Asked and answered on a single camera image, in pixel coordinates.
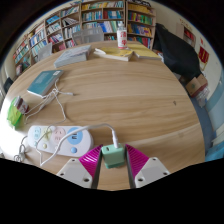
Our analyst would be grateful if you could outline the yellow open book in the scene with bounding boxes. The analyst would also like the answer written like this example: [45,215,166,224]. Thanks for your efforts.
[93,45,134,63]

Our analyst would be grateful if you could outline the small green charger block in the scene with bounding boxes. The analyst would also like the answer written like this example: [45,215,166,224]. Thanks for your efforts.
[101,143,126,170]

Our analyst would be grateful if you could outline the black cloth cover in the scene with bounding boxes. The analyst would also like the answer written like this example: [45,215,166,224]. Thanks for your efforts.
[152,22,203,83]

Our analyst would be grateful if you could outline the white bottle with red label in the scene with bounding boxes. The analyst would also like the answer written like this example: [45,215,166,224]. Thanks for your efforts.
[116,22,129,50]

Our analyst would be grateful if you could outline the yellow flat book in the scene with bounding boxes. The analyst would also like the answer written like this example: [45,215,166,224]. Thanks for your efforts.
[128,43,163,62]

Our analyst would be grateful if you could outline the grey book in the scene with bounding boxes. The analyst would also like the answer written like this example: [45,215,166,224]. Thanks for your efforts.
[53,44,92,69]

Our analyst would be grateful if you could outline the small wooden wall shelf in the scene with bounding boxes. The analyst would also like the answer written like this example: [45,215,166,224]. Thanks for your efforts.
[175,23,197,48]

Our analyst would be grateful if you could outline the thin white charger cable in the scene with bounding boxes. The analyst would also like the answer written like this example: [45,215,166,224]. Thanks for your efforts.
[24,78,121,167]

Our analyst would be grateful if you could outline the teal book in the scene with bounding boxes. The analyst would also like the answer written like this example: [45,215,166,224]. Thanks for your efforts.
[26,69,65,98]

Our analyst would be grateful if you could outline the red hanging banner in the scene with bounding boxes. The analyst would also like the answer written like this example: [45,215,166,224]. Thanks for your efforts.
[198,45,210,64]

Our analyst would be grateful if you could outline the wooden bookshelf unit with books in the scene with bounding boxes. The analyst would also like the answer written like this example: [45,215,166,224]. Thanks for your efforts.
[12,0,157,77]

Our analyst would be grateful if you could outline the white power strip cord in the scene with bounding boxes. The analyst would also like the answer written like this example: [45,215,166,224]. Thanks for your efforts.
[13,134,29,163]

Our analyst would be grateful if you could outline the dark office chair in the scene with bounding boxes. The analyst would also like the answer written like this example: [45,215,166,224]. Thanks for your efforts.
[2,77,15,95]

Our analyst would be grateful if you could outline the green plastic bag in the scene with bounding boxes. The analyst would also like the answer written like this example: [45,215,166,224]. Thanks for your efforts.
[6,97,24,129]

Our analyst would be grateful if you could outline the small red-lidded jar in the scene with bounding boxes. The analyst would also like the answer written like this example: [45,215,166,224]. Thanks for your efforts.
[13,95,30,115]

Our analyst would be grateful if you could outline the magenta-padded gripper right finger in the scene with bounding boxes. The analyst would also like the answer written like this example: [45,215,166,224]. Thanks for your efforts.
[124,143,172,189]

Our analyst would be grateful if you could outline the grey mesh chair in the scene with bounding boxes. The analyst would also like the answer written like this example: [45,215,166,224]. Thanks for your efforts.
[36,42,54,63]
[71,26,105,46]

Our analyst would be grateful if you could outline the white pastel-socket power strip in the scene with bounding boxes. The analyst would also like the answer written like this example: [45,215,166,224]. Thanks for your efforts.
[27,124,95,158]

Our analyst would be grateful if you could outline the brown cardboard box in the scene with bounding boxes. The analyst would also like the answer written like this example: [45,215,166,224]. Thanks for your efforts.
[185,73,209,99]

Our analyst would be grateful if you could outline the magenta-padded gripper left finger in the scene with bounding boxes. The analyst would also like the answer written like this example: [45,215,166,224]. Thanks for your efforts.
[56,143,104,190]

